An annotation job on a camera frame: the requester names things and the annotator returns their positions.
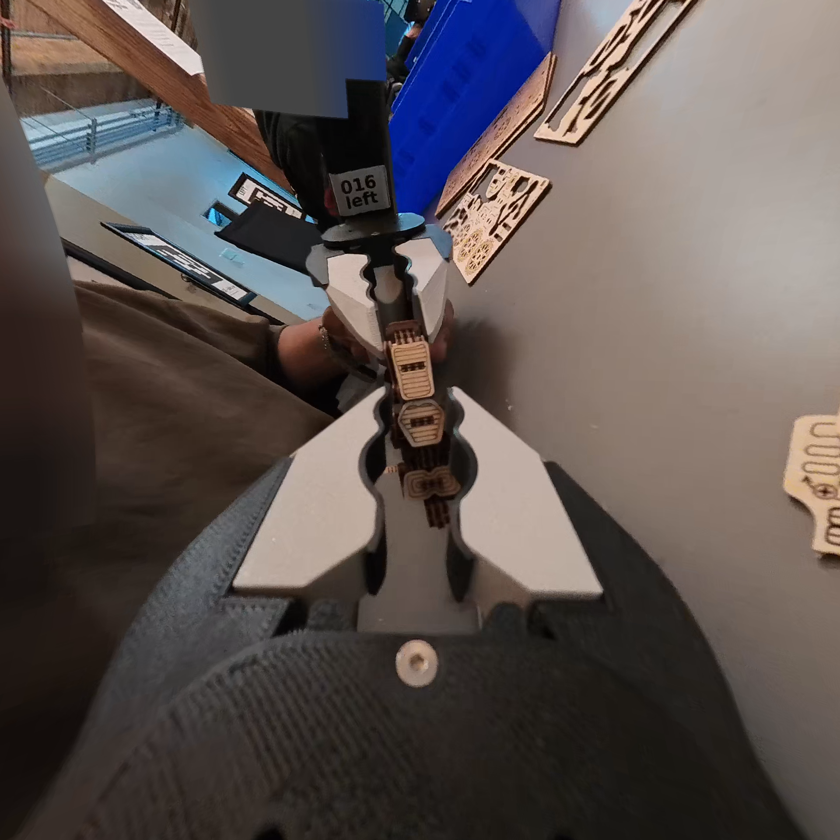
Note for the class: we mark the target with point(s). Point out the dark garment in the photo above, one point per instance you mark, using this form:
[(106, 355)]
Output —
[(289, 157)]

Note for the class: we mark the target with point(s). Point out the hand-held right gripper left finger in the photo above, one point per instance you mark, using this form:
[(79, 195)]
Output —
[(308, 518)]

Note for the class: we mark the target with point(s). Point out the wooden beam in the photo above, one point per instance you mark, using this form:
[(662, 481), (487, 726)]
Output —
[(190, 92)]

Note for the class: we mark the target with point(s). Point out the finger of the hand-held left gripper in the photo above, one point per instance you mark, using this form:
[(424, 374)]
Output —
[(430, 282), (348, 289)]

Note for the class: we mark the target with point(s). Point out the plain wooden puzzle sheet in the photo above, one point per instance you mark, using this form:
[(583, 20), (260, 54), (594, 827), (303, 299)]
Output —
[(505, 124)]

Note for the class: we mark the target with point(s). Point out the wooden puzzle sheet with wheels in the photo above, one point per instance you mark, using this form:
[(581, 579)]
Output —
[(518, 190)]

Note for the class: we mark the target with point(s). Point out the blue plastic bin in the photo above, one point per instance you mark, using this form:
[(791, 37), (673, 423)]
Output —
[(472, 79)]

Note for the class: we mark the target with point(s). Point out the black framed sign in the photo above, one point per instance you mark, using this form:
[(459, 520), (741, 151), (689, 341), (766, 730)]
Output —
[(184, 266), (269, 197)]

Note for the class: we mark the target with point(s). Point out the wooden sheet rounded slots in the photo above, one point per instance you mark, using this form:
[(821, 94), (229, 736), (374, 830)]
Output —
[(817, 479)]

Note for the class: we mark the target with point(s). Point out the person's left hand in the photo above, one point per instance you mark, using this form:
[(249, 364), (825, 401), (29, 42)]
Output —
[(348, 354)]

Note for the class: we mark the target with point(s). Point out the wooden puzzle sheet large cutouts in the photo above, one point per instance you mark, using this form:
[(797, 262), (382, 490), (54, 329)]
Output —
[(564, 124)]

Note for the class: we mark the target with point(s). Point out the wooden mechanical model assembly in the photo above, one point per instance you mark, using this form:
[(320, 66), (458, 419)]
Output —
[(413, 371)]

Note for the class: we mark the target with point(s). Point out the person's left forearm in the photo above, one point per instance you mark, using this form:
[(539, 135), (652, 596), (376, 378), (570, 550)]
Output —
[(298, 361)]

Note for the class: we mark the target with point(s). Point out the black cloth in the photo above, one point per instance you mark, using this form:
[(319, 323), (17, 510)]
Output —
[(275, 239)]

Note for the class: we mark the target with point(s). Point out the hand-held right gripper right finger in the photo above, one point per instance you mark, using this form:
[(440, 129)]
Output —
[(525, 525)]

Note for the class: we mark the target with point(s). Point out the white paper sheet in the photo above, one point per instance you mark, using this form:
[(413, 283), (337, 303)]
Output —
[(161, 33)]

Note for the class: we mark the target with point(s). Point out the metal railing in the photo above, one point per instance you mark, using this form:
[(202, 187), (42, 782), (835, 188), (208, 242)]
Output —
[(92, 134)]

